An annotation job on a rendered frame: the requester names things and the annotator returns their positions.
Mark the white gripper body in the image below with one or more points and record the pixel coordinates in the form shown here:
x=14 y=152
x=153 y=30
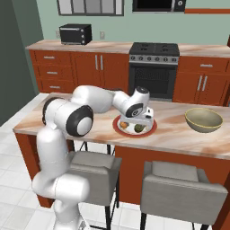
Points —
x=136 y=121

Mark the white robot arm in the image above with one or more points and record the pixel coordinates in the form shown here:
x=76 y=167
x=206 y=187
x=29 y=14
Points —
x=60 y=155

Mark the red-rimmed white plate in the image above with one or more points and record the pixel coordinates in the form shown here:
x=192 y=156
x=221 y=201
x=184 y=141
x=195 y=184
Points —
x=134 y=134

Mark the red-brown dining counter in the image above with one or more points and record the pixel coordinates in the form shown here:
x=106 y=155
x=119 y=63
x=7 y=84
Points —
x=131 y=176

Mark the olive green bowl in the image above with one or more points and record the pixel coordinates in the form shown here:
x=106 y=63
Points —
x=203 y=121

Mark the green fruit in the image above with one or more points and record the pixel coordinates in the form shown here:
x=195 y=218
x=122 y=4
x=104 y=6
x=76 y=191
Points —
x=138 y=128

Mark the orange fruit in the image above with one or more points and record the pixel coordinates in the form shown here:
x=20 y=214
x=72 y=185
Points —
x=123 y=124

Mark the black stove with oven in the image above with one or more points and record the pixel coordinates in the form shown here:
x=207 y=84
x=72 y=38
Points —
x=153 y=75

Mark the grey bar stool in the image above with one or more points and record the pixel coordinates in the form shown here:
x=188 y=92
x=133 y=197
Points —
x=95 y=176
x=179 y=194

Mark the red-brown cupboard run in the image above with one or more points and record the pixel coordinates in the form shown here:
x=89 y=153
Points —
x=81 y=70
x=200 y=82

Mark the black toaster oven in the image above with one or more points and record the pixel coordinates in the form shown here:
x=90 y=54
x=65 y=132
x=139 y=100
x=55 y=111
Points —
x=75 y=34

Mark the black microwave oven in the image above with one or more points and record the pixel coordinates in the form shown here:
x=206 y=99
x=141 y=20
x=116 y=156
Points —
x=158 y=5

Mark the grey framed window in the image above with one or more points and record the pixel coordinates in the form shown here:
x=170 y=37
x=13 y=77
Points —
x=90 y=7

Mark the white wall outlet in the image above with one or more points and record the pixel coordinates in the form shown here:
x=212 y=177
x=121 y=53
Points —
x=57 y=33
x=102 y=35

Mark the orange wall shelf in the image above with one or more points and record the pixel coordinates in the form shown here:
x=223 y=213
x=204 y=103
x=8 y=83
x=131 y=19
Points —
x=207 y=11

